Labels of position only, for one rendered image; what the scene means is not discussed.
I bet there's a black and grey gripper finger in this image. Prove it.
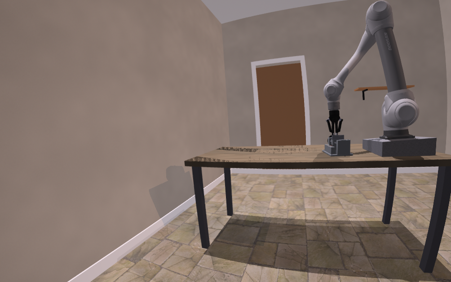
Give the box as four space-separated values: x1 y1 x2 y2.
335 118 343 135
326 118 335 135

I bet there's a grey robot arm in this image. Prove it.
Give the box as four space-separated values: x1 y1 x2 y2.
323 0 419 140

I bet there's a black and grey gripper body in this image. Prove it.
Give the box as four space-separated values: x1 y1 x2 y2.
329 110 340 123

